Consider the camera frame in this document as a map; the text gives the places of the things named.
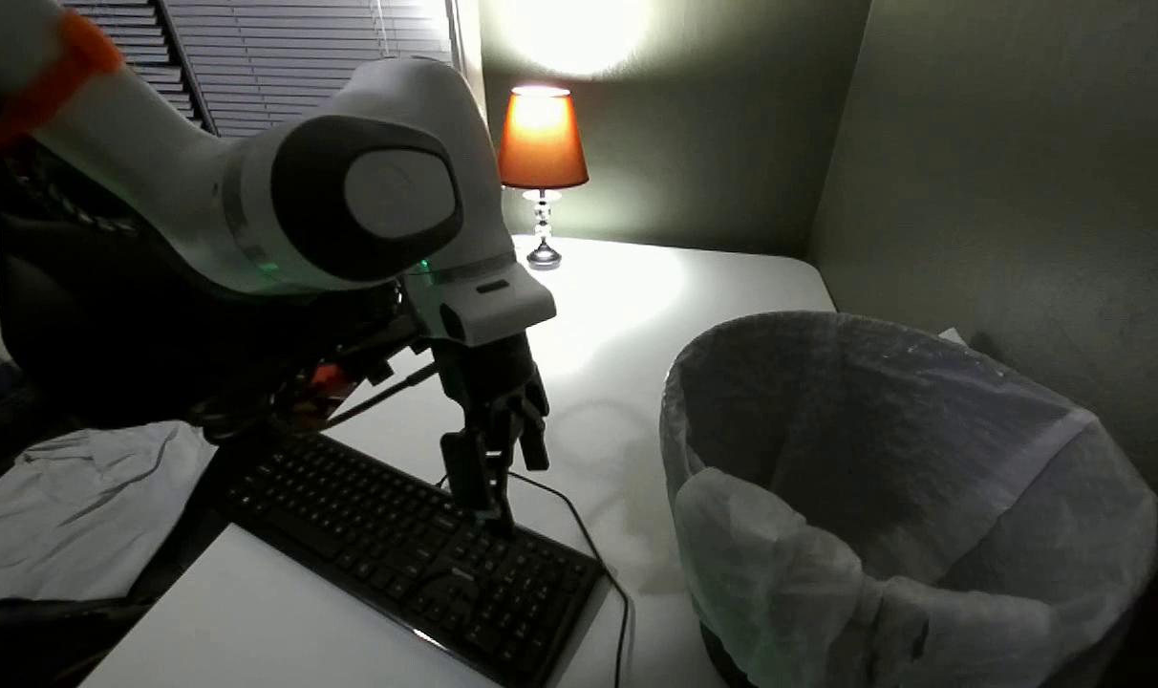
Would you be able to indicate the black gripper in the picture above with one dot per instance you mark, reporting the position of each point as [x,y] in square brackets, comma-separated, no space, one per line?
[484,378]

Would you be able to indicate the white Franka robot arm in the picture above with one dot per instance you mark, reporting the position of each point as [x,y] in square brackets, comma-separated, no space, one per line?
[285,194]

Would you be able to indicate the black computer keyboard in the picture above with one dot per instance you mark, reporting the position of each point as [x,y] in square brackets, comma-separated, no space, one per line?
[347,523]

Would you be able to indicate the orange shade table lamp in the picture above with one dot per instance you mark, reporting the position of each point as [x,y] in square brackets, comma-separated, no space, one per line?
[541,141]

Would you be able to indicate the white plastic bin liner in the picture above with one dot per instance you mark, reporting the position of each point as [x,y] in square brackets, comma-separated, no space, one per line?
[908,460]

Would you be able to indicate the black office chair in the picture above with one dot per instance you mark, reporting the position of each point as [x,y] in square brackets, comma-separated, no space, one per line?
[94,331]

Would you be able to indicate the white crumpled cloth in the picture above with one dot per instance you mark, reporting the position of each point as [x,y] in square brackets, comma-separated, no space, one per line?
[66,509]

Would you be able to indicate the wide white window blind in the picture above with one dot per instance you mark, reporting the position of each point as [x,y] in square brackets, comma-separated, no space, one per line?
[258,63]

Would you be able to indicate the narrow white window blind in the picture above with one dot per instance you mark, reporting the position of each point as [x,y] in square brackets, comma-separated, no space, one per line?
[143,40]

